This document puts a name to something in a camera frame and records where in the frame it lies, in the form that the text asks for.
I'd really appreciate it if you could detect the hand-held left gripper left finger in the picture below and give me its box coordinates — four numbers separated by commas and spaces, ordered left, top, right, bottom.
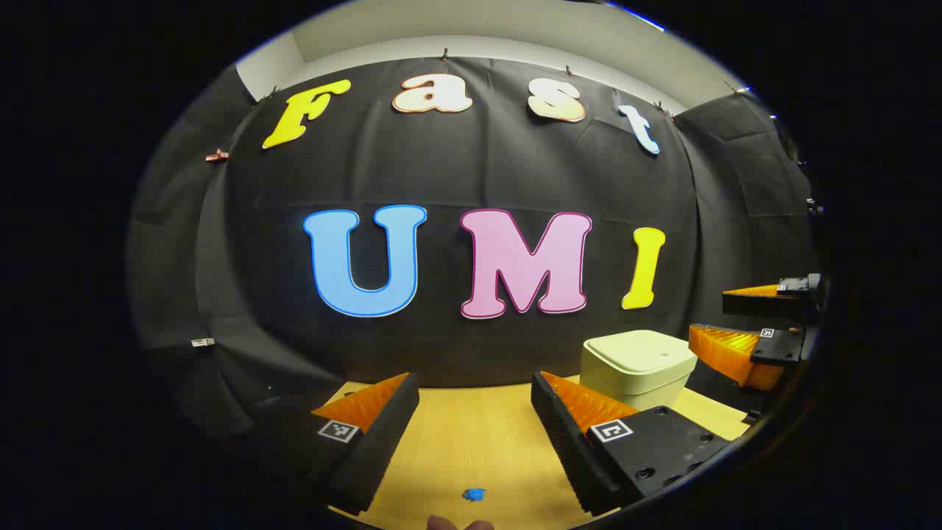
243, 372, 421, 516

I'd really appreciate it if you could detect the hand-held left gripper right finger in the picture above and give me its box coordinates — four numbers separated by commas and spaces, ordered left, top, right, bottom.
530, 370, 733, 516

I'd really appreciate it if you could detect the pale green desktop garbage bin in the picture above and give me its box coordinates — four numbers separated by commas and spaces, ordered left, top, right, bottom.
579, 329, 698, 411

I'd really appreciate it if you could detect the wooden desktop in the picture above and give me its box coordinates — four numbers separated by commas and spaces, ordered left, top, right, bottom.
313, 375, 751, 530

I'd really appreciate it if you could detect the black backdrop cloth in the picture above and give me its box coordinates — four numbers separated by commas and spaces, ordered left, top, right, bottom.
127, 55, 825, 442

